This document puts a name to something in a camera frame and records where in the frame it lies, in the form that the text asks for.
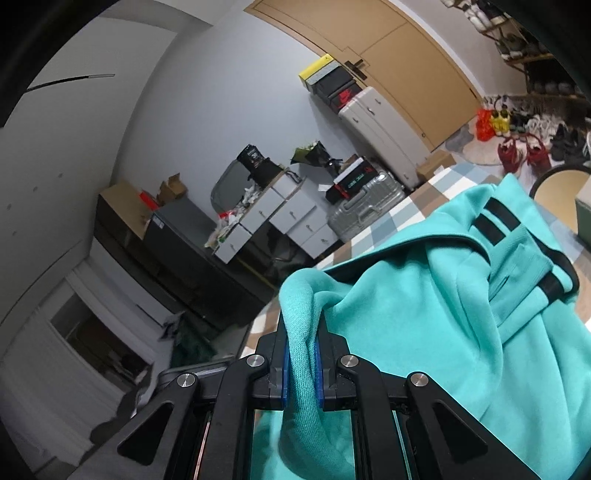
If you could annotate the grey cabinet box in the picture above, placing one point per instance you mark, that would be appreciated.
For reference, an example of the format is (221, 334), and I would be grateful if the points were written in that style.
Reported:
(180, 226)

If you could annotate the dark green cloth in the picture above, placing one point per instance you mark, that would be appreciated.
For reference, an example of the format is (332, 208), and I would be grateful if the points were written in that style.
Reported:
(194, 341)

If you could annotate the black and red shoe box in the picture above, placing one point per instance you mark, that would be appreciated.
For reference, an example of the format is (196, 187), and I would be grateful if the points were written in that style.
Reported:
(351, 182)

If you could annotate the light wooden cabinet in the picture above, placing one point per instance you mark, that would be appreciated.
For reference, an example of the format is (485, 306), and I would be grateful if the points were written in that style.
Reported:
(122, 203)

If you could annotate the black shoe box red logo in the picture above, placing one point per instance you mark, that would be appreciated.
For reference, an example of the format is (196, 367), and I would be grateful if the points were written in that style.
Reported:
(344, 98)

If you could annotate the black low cabinet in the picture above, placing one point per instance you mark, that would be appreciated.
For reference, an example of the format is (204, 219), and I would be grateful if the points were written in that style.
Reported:
(175, 277)

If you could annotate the yellow shoe box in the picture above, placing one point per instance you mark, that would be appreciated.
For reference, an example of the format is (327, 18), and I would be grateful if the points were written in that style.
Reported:
(316, 69)

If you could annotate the grey oval mirror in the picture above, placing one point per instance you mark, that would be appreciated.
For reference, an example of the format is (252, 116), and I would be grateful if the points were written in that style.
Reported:
(226, 189)

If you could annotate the round chair with beige seat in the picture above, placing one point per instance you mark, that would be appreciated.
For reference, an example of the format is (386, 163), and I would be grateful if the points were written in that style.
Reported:
(558, 189)

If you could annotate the wooden shoe rack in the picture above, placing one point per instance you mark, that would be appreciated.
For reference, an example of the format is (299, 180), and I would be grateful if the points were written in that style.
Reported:
(517, 41)

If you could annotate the small cardboard box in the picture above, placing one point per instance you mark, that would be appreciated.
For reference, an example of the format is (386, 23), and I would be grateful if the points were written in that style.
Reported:
(436, 167)

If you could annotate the row of shoes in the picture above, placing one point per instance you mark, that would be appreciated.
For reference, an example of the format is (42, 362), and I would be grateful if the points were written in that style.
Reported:
(558, 134)

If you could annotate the silver hard-shell suitcase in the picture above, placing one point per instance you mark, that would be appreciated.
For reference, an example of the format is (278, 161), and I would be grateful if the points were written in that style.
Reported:
(364, 207)

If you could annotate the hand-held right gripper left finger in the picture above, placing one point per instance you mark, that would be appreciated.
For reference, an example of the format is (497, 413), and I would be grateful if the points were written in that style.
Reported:
(285, 383)

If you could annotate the checked tablecloth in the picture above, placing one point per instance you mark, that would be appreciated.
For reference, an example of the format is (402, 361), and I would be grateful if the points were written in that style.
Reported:
(388, 221)

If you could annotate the pile of white clutter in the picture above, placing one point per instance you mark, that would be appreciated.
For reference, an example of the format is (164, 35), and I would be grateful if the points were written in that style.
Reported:
(231, 221)

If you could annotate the white drawer cabinet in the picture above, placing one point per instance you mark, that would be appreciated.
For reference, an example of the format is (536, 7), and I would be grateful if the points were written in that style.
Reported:
(295, 217)

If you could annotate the wooden door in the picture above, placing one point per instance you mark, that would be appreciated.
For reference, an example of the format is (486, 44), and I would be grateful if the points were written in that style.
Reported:
(392, 55)

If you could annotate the grey-green box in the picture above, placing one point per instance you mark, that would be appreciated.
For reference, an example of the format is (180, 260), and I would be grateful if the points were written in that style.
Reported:
(584, 210)

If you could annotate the teal sweatshirt with black stripes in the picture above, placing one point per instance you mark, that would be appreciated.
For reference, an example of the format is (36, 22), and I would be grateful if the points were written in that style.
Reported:
(415, 323)

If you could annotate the tall white cabinet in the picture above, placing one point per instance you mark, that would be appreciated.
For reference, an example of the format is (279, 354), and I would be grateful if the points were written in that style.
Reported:
(383, 134)

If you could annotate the open cardboard box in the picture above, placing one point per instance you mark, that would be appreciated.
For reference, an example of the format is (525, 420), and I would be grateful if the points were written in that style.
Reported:
(173, 189)

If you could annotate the round beige rug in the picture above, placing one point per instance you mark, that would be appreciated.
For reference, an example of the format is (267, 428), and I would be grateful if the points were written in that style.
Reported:
(480, 152)

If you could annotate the dark flower bouquet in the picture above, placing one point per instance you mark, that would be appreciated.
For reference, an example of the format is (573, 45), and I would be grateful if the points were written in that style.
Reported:
(309, 154)

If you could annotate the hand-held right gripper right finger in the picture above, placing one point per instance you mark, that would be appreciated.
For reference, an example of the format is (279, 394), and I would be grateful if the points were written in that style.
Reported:
(317, 378)

